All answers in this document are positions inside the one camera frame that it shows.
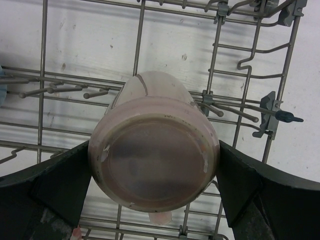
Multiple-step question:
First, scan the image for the grey wire dish rack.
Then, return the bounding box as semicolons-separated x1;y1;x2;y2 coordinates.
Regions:
0;0;306;240

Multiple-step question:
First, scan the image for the salmon pink mug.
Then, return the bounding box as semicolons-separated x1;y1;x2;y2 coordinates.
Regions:
70;225;82;240

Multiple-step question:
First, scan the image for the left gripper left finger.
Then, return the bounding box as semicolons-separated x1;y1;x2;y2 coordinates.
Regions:
0;141;92;240

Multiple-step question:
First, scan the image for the pale pink mug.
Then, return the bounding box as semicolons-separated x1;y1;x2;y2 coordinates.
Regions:
88;71;220;225

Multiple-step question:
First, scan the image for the blue printed cup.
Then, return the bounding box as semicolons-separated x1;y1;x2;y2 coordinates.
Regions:
0;66;7;107

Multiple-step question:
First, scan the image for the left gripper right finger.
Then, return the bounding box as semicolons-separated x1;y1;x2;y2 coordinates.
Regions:
216;141;320;240

